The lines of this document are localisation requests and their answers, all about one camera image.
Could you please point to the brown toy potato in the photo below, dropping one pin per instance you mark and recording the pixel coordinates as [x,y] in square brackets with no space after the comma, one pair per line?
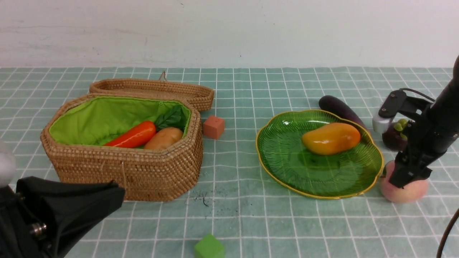
[164,138]

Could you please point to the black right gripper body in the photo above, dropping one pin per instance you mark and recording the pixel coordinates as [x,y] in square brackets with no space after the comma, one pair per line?
[426,143]

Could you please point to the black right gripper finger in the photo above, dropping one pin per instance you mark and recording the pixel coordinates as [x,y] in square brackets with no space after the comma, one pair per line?
[421,171]
[402,174]

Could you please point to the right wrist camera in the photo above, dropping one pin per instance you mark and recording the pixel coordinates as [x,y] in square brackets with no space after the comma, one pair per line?
[404,101]

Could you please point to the pink toy peach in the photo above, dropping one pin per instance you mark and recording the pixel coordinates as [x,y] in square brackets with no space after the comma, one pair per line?
[412,192]

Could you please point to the woven wicker basket green lining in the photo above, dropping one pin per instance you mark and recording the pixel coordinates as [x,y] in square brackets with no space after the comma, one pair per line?
[75,143]

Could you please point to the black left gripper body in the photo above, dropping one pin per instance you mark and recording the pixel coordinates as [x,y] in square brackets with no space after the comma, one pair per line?
[68,210]

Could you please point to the woven wicker basket lid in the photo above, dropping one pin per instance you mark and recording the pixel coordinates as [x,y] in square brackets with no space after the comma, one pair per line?
[200,97]

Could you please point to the orange toy carrot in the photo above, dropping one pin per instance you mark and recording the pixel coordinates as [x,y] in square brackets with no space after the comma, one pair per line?
[140,134]

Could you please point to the green foam cube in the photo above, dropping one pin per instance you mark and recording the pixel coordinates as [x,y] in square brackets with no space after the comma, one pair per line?
[209,247]

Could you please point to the orange foam cube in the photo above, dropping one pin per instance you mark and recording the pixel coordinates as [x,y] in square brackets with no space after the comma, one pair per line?
[213,127]

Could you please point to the yellow orange toy mango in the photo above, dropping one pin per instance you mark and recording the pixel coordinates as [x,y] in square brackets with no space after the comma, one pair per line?
[331,139]

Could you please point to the purple toy mangosteen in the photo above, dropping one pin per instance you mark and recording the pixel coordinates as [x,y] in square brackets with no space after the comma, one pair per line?
[393,138]

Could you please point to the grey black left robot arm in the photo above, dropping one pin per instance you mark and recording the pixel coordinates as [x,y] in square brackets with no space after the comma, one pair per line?
[20,230]

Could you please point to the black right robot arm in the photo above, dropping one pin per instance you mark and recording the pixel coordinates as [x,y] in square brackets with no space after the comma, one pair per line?
[444,110]

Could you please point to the dark purple toy eggplant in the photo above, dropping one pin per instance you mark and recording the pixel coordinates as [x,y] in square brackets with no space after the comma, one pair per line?
[334,105]

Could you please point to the green glass leaf plate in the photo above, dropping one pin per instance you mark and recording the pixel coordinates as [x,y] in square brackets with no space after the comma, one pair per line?
[283,156]

